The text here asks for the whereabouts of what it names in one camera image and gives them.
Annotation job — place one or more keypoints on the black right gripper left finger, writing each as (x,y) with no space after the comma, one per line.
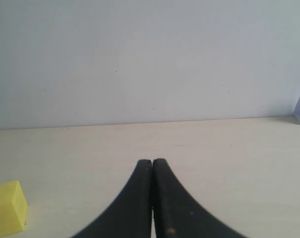
(130,214)

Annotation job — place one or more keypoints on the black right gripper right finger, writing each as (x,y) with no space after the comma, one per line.
(177,214)

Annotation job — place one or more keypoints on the yellow foam cube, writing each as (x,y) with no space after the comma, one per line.
(13,208)

